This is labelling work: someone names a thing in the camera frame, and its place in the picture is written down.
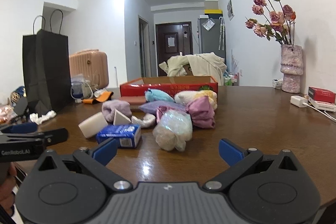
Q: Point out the pink satin pouch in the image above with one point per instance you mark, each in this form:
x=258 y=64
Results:
x=200 y=111

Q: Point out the pink textured vase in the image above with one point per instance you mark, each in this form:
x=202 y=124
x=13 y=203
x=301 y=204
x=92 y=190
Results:
x=292 y=68

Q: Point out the white yellow plush toy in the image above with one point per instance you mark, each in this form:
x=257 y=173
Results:
x=187 y=96

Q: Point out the clear plastic bagged puff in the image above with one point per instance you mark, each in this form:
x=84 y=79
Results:
x=173 y=131

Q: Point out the clear bag with cables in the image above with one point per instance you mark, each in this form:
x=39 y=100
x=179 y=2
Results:
x=81 y=88

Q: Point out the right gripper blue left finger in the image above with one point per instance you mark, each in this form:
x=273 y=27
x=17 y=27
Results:
x=102 y=154

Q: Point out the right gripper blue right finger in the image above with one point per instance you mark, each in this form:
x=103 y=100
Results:
x=233 y=154

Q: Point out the light purple towel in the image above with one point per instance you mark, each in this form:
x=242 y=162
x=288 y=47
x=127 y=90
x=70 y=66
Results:
x=109 y=107

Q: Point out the dried rose bouquet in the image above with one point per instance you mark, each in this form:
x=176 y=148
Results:
x=279 y=21

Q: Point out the black paper bag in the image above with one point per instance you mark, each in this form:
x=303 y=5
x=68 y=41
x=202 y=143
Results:
x=46 y=71

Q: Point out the white crumpled tissue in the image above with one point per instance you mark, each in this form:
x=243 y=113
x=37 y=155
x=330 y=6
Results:
x=43 y=118

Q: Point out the white box under red box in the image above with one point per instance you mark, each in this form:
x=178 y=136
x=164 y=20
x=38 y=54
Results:
x=325 y=106

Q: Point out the beige coat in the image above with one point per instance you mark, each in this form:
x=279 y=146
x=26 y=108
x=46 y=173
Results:
x=204 y=64

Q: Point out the pink suitcase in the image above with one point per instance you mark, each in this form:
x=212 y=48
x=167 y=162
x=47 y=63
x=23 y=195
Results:
x=92 y=65

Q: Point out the grey refrigerator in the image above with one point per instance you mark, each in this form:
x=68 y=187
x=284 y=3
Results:
x=211 y=33

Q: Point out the white sock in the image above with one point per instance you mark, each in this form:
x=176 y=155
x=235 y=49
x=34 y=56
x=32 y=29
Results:
x=147 y=121

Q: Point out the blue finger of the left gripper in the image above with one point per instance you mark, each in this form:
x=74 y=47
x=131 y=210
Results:
x=56 y=136
x=22 y=128

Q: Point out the white triangular sponge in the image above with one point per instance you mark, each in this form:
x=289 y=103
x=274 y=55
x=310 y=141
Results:
x=120 y=119

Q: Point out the dark brown door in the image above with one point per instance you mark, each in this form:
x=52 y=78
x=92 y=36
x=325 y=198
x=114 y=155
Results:
x=173 y=39

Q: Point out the red cardboard box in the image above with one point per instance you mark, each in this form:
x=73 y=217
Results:
x=170 y=85

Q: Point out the yellow box on fridge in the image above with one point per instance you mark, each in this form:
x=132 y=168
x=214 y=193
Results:
x=213 y=11

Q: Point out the white charger plug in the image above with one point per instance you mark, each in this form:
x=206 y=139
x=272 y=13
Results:
x=298 y=101

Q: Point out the blue plush toy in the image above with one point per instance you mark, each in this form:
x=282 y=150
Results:
x=152 y=95

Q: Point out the wooden chair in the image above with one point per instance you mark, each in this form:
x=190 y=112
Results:
x=188 y=69

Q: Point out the wall picture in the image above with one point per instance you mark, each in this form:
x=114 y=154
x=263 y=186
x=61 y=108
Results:
x=230 y=11

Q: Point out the lavender fabric pouch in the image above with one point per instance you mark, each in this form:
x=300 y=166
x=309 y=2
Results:
x=151 y=107

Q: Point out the person's left hand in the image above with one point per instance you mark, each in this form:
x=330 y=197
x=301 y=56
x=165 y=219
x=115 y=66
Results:
x=7 y=195

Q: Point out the red small box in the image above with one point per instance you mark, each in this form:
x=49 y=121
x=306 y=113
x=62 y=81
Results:
x=322 y=95

